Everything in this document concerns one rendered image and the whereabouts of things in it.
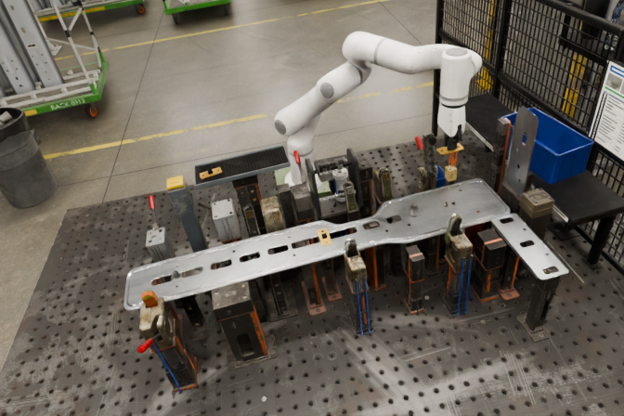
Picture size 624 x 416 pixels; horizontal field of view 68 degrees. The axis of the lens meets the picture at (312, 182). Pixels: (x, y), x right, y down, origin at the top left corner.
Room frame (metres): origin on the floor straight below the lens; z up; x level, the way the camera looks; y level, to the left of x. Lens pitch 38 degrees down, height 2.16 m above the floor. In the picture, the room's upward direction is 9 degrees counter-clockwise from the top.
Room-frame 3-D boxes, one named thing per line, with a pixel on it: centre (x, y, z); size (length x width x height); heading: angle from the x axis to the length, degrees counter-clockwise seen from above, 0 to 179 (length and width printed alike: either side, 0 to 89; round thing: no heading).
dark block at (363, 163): (1.42, -0.21, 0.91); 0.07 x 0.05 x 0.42; 8
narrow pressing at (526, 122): (1.27, -0.74, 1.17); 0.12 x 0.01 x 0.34; 8
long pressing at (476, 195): (1.17, 0.01, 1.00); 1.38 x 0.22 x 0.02; 98
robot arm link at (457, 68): (1.25, -0.48, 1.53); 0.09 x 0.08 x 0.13; 132
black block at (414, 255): (1.05, -0.31, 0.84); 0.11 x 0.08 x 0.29; 8
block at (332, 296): (1.19, -0.01, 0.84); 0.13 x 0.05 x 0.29; 8
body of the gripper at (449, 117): (1.24, -0.47, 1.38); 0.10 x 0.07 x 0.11; 8
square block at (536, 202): (1.15, -0.76, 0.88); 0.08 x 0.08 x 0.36; 8
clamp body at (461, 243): (1.03, -0.45, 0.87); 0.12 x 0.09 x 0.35; 8
